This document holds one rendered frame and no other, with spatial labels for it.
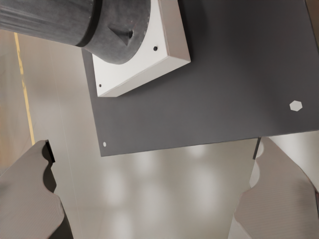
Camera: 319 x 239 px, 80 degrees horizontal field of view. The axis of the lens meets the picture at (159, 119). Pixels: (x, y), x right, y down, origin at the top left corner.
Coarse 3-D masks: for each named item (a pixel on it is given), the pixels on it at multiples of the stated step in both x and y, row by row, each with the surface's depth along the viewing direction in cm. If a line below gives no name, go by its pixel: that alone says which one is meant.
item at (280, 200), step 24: (264, 144) 11; (264, 168) 9; (288, 168) 9; (264, 192) 8; (288, 192) 8; (312, 192) 8; (240, 216) 7; (264, 216) 7; (288, 216) 7; (312, 216) 7
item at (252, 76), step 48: (192, 0) 37; (240, 0) 32; (288, 0) 28; (192, 48) 38; (240, 48) 32; (288, 48) 28; (96, 96) 63; (144, 96) 48; (192, 96) 39; (240, 96) 33; (288, 96) 29; (144, 144) 50; (192, 144) 40
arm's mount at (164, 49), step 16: (160, 0) 35; (176, 0) 39; (160, 16) 34; (176, 16) 38; (160, 32) 34; (176, 32) 37; (144, 48) 37; (160, 48) 34; (176, 48) 36; (96, 64) 51; (112, 64) 46; (128, 64) 41; (144, 64) 37; (160, 64) 37; (176, 64) 39; (96, 80) 52; (112, 80) 46; (128, 80) 42; (144, 80) 45; (112, 96) 54
